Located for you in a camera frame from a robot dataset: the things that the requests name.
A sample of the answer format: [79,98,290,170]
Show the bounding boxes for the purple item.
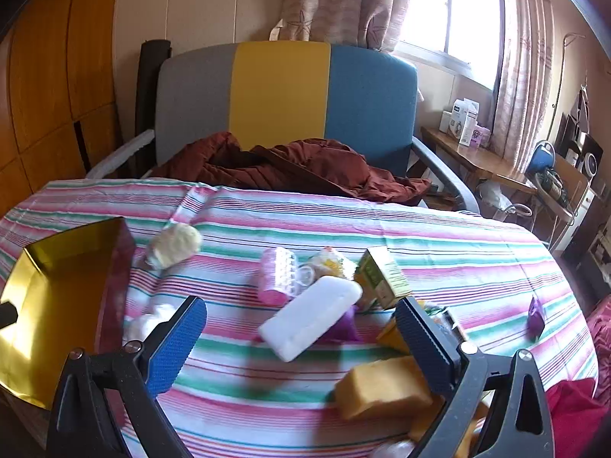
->
[320,305,361,343]
[526,295,546,340]

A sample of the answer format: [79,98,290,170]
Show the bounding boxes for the white plastic bag ball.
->
[123,303,177,343]

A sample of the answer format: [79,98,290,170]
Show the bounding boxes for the yellow sponge block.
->
[333,356,434,420]

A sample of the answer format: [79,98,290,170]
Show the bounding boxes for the cream cloth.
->
[145,222,203,270]

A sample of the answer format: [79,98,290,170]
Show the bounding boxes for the white foam block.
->
[258,276,362,363]

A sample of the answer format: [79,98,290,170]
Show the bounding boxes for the green tea box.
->
[354,246,411,311]

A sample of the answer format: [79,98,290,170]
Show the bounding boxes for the pink hair roller clip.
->
[257,247,316,307]

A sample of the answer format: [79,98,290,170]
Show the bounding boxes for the rice cracker snack packet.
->
[307,246,357,280]

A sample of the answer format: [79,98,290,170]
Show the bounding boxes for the yellow sponge cloth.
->
[408,394,489,457]

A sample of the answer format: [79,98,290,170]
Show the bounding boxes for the red pink blanket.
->
[546,298,611,458]

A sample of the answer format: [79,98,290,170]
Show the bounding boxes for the gold metal tin box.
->
[1,217,136,410]

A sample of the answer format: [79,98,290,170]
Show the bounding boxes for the striped pink green bedsheet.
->
[1,179,600,457]

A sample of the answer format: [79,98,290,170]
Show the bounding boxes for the cluttered shelf unit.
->
[534,85,604,258]

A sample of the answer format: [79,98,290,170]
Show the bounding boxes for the blue bag on shelf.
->
[526,141,556,175]

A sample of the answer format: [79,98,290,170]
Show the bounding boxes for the wooden side desk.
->
[420,127,537,194]

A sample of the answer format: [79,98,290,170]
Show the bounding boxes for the wooden wardrobe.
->
[1,0,122,212]

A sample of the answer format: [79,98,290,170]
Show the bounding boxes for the white boxes on desk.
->
[439,98,491,148]

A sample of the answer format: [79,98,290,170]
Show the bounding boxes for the dark red jacket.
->
[151,132,431,206]

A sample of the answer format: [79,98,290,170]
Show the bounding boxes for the grey yellow blue chair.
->
[87,39,480,213]

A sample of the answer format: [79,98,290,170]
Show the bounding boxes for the pink floral curtain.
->
[269,0,409,53]

